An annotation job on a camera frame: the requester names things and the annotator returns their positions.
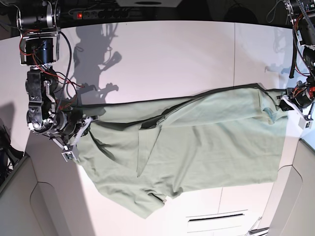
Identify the grey cable loops background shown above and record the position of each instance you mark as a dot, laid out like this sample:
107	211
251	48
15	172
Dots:
278	14

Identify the black power strip red switch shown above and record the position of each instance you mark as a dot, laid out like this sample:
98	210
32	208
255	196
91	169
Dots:
95	14

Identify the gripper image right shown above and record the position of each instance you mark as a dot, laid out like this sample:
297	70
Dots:
300	99

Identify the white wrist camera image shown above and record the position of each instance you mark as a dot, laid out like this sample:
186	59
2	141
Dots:
70	153
305	122

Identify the robot arm image left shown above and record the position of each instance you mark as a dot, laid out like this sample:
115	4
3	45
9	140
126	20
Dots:
47	115

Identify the light green T-shirt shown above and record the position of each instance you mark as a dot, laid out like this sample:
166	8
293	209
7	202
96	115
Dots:
139	153

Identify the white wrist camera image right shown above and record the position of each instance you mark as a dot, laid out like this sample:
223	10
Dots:
305	122

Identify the white slotted vent panel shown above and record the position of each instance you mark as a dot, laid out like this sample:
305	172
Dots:
216	222

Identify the robot arm image right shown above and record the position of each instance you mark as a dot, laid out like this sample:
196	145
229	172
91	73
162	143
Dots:
302	17

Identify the beige side cabinet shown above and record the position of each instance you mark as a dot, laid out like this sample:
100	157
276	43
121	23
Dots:
44	197
290	210

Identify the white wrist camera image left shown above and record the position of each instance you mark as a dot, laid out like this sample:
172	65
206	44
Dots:
70	153

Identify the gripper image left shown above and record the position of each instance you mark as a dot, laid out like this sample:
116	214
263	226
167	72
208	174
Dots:
68	127

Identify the right beige side cabinet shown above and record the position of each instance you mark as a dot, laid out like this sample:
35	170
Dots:
290	210

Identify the left beige side cabinet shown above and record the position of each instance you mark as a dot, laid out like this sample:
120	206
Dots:
44	197

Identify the metal clip bracket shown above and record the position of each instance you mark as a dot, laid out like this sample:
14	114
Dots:
256	231

